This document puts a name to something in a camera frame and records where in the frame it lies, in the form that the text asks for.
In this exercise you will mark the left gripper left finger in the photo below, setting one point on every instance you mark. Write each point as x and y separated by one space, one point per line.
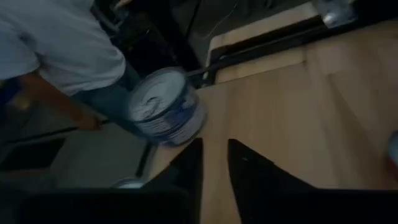
186 168

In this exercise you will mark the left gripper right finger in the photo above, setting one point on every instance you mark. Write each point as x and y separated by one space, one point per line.
255 171

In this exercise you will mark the wooden shelf with black legs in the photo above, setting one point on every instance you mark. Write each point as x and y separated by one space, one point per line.
280 124

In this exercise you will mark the person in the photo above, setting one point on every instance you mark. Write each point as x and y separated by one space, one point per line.
62 40

